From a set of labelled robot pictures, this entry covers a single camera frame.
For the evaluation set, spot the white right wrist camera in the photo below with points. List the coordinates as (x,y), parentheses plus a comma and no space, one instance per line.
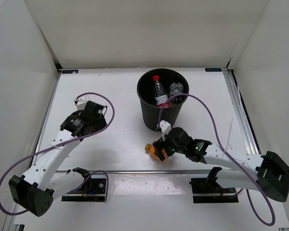
(164,128)

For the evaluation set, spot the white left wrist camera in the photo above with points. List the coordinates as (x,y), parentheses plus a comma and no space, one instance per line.
(80,102)

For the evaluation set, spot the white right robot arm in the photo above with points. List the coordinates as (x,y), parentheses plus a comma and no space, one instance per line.
(267,173)

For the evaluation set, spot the black plastic waste bin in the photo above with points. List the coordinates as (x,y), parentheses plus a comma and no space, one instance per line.
(145,92)

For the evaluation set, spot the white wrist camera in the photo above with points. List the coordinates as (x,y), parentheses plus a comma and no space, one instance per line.
(164,128)
(80,102)

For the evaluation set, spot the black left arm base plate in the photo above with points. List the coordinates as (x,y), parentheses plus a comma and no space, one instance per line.
(94,190)

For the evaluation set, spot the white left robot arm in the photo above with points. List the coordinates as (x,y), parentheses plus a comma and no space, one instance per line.
(36,189)

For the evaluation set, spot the clear unlabelled plastic bottle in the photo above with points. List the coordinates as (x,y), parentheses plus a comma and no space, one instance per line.
(175,89)

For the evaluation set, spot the aluminium frame rail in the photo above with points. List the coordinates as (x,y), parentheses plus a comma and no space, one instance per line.
(202,171)

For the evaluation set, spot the orange juice bottle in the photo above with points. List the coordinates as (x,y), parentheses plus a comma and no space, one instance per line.
(153,153)

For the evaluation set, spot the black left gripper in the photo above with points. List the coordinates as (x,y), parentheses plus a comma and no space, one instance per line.
(101,122)

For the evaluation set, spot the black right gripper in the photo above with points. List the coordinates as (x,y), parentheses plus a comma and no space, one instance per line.
(159,145)

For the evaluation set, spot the red label water bottle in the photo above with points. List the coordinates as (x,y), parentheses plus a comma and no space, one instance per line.
(159,93)

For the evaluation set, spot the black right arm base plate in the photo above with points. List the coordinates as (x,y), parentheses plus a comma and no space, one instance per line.
(207,191)

